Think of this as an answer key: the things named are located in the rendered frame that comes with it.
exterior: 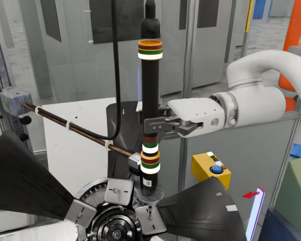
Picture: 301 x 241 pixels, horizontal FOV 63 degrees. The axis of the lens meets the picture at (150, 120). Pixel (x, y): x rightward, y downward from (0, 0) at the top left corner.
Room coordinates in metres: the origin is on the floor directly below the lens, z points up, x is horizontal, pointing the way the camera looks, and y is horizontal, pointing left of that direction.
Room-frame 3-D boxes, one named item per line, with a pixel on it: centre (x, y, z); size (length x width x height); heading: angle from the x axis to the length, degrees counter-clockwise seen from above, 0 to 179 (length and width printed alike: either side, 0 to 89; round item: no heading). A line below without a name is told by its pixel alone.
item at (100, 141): (0.64, 0.24, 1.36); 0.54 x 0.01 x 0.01; 52
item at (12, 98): (0.84, 0.50, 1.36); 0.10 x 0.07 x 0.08; 52
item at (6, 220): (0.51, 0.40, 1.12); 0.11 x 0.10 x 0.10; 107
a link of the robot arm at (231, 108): (0.51, -0.16, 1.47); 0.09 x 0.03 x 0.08; 17
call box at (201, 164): (0.84, -0.26, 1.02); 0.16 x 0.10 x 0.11; 17
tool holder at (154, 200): (0.46, 0.01, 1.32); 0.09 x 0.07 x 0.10; 52
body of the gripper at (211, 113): (0.49, -0.10, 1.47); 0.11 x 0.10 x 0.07; 107
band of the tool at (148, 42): (0.46, 0.00, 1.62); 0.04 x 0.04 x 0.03
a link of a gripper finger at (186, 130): (0.44, -0.08, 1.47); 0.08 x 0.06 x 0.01; 167
